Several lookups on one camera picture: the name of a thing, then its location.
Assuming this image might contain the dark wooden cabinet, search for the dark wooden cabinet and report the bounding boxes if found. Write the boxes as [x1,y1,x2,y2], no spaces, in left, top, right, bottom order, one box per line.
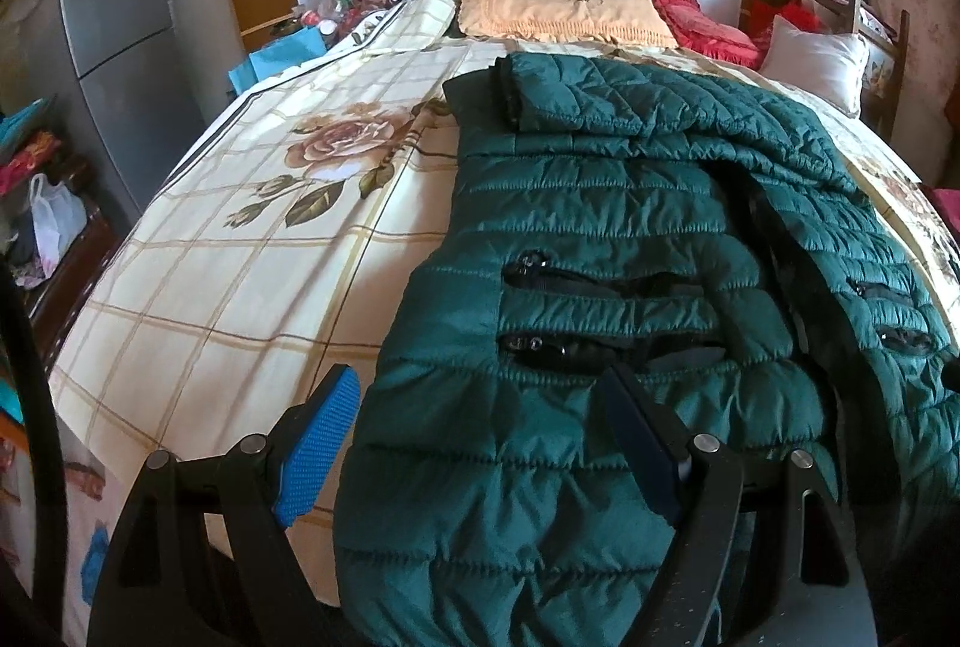
[22,197,125,363]

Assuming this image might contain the cream striped pillow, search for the cream striped pillow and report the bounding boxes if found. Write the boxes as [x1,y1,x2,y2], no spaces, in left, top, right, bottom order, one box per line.
[352,0,462,52]

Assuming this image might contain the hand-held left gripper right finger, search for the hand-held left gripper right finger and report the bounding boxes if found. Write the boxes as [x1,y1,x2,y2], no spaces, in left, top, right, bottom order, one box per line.
[596,363,878,647]

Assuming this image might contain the white pillow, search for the white pillow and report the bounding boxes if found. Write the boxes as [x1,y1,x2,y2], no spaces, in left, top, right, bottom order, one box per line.
[759,14,871,119]

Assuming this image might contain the pile of colourful cloths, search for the pile of colourful cloths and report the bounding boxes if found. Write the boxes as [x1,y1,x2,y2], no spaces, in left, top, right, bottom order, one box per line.
[0,99,65,198]

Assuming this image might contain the black cable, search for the black cable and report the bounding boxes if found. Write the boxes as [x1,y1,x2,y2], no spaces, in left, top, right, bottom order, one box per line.
[0,257,68,647]

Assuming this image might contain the grey refrigerator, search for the grey refrigerator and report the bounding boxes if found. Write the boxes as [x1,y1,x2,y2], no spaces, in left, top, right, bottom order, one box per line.
[37,0,226,220]

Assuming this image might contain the red frilled cushion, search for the red frilled cushion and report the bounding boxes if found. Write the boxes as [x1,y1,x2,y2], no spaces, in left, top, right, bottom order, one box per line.
[651,0,766,69]

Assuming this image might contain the dark green quilted jacket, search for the dark green quilted jacket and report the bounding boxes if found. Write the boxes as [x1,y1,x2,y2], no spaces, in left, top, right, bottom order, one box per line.
[334,50,960,647]

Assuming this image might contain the cream checked floral bedsheet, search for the cream checked floral bedsheet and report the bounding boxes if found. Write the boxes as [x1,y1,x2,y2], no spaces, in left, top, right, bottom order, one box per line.
[49,0,960,647]

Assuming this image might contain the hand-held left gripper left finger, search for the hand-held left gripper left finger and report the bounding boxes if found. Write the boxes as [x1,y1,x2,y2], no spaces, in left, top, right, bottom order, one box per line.
[88,362,362,647]

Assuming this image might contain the yellow fringed blanket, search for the yellow fringed blanket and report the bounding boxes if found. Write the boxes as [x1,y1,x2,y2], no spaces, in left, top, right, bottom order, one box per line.
[457,0,680,49]

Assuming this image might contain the blue box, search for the blue box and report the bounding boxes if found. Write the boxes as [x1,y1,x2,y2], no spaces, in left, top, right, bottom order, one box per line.
[227,28,331,100]

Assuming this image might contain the white plastic bag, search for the white plastic bag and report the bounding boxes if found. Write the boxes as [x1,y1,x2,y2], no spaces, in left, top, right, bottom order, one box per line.
[28,173,89,279]

